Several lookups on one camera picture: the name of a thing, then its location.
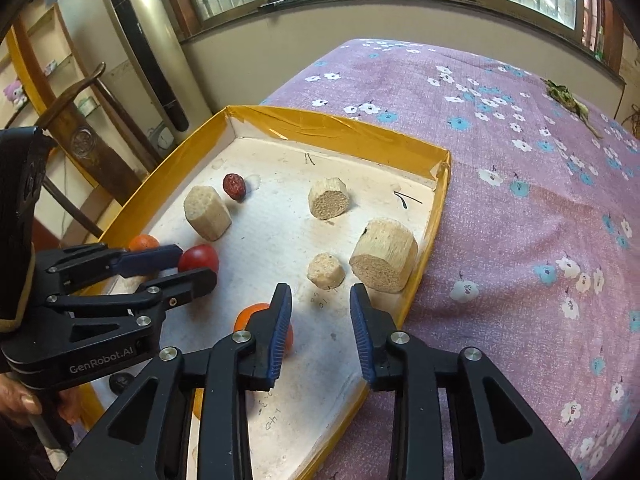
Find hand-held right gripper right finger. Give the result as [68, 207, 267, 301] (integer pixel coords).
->
[349, 282, 583, 480]

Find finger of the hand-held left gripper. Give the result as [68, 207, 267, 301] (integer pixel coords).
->
[35, 243, 184, 291]
[45, 267, 218, 311]

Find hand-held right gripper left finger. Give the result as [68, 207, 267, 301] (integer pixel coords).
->
[57, 282, 293, 480]

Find small red tomato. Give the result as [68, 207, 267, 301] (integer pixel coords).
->
[177, 244, 220, 275]

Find orange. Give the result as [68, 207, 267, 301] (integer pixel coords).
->
[233, 303, 294, 358]
[128, 234, 161, 253]

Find small sugarcane chunk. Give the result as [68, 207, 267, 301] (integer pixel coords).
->
[306, 252, 347, 291]

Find large sugarcane chunk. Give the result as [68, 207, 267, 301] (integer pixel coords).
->
[348, 218, 419, 294]

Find dark red jujube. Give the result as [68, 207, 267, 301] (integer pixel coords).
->
[222, 173, 247, 201]

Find white foam tray yellow edges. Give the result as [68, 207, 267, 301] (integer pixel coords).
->
[80, 105, 452, 480]

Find person's left hand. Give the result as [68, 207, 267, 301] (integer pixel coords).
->
[0, 370, 86, 428]

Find wooden chair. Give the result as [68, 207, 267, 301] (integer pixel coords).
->
[35, 62, 161, 241]

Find purple floral tablecloth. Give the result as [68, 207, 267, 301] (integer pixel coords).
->
[260, 37, 640, 480]

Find standing air conditioner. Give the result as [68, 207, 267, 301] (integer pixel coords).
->
[96, 0, 213, 153]

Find purple plush toy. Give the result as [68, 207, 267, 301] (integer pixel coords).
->
[4, 79, 28, 111]

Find yellow wooden shelf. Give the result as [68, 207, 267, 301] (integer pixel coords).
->
[0, 2, 101, 131]

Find green vegetable leaves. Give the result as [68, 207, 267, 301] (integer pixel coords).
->
[544, 78, 603, 138]

